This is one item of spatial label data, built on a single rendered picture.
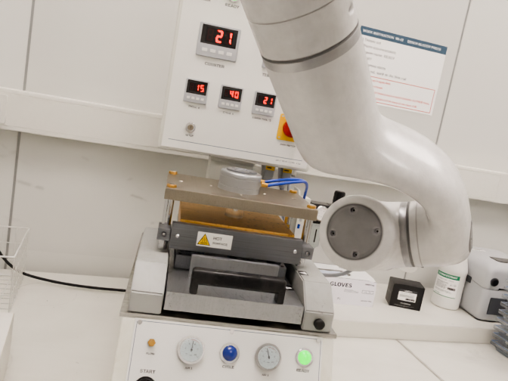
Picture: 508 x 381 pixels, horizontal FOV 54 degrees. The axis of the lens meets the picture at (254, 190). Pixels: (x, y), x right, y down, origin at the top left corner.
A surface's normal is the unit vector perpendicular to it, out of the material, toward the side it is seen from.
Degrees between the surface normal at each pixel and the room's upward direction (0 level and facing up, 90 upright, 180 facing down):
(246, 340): 65
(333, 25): 101
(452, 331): 90
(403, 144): 46
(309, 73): 123
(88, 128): 90
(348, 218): 78
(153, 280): 40
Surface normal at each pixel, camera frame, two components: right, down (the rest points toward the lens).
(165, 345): 0.21, -0.25
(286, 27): -0.25, 0.69
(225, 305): 0.14, 0.18
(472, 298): -0.97, -0.14
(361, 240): -0.41, -0.11
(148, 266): 0.22, -0.62
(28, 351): 0.18, -0.97
